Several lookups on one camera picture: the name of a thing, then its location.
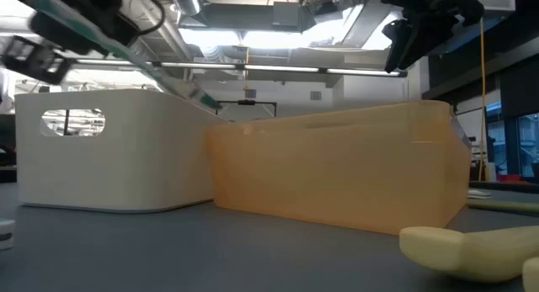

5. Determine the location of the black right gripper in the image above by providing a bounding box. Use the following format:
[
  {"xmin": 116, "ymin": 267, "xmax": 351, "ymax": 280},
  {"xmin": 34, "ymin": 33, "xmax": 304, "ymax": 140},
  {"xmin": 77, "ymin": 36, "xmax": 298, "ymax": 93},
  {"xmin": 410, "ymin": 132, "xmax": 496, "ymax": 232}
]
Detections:
[{"xmin": 381, "ymin": 0, "xmax": 485, "ymax": 73}]

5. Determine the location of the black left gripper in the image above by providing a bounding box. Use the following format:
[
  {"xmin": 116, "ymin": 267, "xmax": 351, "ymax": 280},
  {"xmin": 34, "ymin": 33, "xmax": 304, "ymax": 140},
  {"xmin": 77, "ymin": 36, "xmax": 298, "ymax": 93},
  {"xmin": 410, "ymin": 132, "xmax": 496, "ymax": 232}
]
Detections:
[{"xmin": 0, "ymin": 0, "xmax": 142, "ymax": 86}]

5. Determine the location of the brown wooden tray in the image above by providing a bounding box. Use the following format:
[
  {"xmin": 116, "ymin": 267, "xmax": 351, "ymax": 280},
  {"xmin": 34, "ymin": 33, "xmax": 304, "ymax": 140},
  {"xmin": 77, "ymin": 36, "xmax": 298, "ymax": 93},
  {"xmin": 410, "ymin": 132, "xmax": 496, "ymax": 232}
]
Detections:
[{"xmin": 205, "ymin": 99, "xmax": 472, "ymax": 236}]

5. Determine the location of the white plastic bin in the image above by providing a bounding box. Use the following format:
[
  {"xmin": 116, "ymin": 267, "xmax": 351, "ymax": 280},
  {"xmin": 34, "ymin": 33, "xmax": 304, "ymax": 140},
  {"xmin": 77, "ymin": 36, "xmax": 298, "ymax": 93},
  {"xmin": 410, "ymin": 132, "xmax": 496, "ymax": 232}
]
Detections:
[{"xmin": 14, "ymin": 88, "xmax": 228, "ymax": 214}]

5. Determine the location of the green handle knife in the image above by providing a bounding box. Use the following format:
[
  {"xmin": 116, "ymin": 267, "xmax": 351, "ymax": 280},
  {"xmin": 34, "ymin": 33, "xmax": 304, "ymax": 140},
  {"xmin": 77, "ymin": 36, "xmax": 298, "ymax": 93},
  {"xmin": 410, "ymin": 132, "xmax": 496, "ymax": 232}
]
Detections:
[{"xmin": 466, "ymin": 198, "xmax": 539, "ymax": 218}]

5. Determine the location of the grey ceiling unit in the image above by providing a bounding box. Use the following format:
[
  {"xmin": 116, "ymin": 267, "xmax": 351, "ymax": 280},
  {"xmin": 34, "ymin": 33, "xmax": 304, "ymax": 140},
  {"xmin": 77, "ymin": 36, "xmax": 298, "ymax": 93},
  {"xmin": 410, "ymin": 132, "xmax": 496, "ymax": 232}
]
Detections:
[{"xmin": 272, "ymin": 1, "xmax": 305, "ymax": 31}]

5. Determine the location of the ceiling light strip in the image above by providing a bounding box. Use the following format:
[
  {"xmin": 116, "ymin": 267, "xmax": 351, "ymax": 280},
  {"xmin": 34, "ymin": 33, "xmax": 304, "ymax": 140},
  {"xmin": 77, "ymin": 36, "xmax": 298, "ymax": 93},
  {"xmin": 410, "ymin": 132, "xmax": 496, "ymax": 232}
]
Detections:
[{"xmin": 75, "ymin": 58, "xmax": 408, "ymax": 78}]

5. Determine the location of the blue-lit window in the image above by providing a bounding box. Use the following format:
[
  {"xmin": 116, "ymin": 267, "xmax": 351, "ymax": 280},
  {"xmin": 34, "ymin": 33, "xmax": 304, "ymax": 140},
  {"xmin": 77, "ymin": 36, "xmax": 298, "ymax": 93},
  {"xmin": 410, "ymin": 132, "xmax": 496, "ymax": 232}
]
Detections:
[{"xmin": 483, "ymin": 101, "xmax": 539, "ymax": 179}]

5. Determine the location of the silver ventilation duct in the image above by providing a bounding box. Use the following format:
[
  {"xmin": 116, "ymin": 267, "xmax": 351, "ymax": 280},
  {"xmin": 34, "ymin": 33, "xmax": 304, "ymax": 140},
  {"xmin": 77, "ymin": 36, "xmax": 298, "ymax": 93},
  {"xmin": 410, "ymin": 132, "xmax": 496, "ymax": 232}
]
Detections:
[{"xmin": 170, "ymin": 0, "xmax": 208, "ymax": 16}]

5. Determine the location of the black table frame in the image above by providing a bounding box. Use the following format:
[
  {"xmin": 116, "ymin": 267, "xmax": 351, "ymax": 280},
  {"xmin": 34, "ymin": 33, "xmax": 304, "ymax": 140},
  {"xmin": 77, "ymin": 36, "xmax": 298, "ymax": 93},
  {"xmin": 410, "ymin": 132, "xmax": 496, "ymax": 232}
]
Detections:
[{"xmin": 468, "ymin": 180, "xmax": 539, "ymax": 195}]

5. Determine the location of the black stand frame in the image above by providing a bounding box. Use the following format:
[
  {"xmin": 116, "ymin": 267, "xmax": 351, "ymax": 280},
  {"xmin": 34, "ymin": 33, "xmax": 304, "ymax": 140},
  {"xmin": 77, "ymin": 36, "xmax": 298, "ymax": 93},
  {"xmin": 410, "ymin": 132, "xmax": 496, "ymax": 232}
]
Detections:
[{"xmin": 216, "ymin": 99, "xmax": 278, "ymax": 118}]

